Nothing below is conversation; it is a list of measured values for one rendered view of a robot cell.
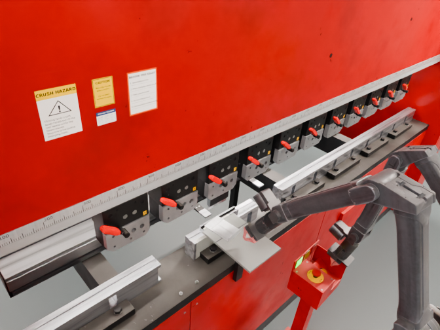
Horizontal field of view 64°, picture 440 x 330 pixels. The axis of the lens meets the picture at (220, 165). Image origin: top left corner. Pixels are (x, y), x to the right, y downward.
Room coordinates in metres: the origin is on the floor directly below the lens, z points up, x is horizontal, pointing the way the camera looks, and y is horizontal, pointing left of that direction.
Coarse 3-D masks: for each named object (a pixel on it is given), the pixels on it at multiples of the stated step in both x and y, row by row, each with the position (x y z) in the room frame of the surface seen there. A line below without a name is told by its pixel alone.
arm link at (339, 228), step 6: (336, 222) 1.14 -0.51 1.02; (342, 222) 1.14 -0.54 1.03; (330, 228) 1.13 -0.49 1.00; (336, 228) 1.12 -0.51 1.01; (342, 228) 1.11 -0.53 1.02; (348, 228) 1.12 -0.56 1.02; (336, 234) 1.11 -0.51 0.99; (342, 234) 1.10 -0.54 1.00; (354, 234) 1.04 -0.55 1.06; (348, 240) 1.05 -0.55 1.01; (354, 240) 1.03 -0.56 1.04
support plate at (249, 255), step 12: (228, 216) 1.14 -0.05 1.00; (216, 240) 1.00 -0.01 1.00; (240, 240) 1.01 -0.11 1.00; (264, 240) 1.02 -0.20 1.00; (228, 252) 0.94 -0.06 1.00; (240, 252) 0.95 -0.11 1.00; (252, 252) 0.95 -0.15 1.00; (264, 252) 0.96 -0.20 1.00; (276, 252) 0.97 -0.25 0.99; (240, 264) 0.89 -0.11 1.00; (252, 264) 0.89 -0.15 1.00
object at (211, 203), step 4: (228, 192) 1.14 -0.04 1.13; (220, 196) 1.11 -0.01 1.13; (224, 196) 1.13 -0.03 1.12; (208, 200) 1.08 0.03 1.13; (212, 200) 1.08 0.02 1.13; (216, 200) 1.10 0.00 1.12; (220, 200) 1.11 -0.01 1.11; (224, 200) 1.14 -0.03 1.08; (208, 204) 1.08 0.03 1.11; (212, 204) 1.08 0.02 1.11; (216, 204) 1.11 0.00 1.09; (208, 208) 1.08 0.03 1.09
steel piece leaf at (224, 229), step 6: (222, 222) 1.10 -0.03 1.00; (216, 228) 1.06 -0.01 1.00; (222, 228) 1.07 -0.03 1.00; (228, 228) 1.07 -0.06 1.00; (234, 228) 1.07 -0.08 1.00; (240, 228) 1.06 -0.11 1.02; (222, 234) 1.03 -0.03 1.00; (228, 234) 1.03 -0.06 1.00; (234, 234) 1.02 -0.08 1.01; (228, 240) 1.00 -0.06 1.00
